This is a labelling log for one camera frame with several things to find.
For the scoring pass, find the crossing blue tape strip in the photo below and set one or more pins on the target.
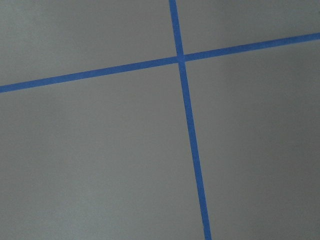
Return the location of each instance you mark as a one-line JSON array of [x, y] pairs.
[[181, 61]]

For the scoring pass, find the long blue tape strip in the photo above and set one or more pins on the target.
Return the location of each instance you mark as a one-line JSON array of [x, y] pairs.
[[159, 62]]

